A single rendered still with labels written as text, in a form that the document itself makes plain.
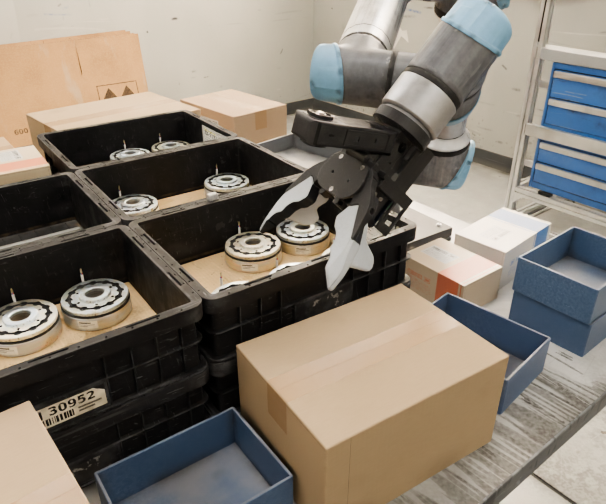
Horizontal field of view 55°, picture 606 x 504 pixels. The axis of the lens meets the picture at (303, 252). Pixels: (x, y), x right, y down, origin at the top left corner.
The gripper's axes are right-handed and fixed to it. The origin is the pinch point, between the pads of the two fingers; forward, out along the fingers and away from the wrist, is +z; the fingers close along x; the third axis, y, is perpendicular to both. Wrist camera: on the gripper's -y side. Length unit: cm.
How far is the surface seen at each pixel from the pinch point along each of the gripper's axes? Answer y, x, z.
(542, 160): 181, 107, -93
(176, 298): 4.4, 18.6, 15.0
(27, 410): -10.8, 6.7, 30.4
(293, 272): 14.1, 12.9, 2.2
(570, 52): 146, 104, -126
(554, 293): 56, 1, -21
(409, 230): 30.7, 14.6, -14.0
